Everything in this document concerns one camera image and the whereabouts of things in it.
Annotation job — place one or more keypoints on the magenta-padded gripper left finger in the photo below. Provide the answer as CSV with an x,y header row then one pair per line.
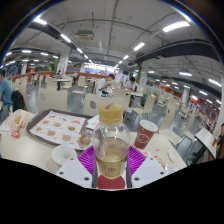
x,y
70,170

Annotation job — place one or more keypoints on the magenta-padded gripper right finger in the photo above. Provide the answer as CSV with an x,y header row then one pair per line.
x,y
150,170

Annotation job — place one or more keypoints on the clear bottle with tan cap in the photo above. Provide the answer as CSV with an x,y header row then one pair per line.
x,y
111,150

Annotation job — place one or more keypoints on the white patterned mug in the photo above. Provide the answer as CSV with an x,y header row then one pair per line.
x,y
63,154

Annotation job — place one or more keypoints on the crumpled white tissue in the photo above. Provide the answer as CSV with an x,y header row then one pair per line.
x,y
171,155

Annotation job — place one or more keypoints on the red paper cup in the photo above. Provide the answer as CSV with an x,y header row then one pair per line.
x,y
144,135

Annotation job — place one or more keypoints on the brown food tray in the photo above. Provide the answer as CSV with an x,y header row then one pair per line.
x,y
56,128

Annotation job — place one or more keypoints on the white paper napkin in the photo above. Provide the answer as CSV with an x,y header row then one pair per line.
x,y
93,122

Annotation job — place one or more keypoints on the group of beige chairs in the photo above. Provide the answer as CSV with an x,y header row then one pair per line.
x,y
146,106

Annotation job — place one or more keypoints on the white neighbouring table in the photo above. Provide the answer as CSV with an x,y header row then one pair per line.
x,y
206,140

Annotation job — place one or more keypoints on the paper food bag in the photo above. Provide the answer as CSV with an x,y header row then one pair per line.
x,y
18,121

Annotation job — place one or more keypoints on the beige chair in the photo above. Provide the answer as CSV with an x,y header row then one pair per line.
x,y
96,104
51,99

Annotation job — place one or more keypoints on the person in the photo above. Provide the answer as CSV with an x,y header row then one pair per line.
x,y
105,86
5,95
220,141
132,85

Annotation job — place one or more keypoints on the black backpack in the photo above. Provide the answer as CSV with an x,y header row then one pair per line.
x,y
18,100

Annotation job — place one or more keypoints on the ceiling air conditioner unit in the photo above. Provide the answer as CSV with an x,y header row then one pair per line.
x,y
84,35

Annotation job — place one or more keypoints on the group of ceiling lights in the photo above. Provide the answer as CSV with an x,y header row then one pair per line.
x,y
175,26

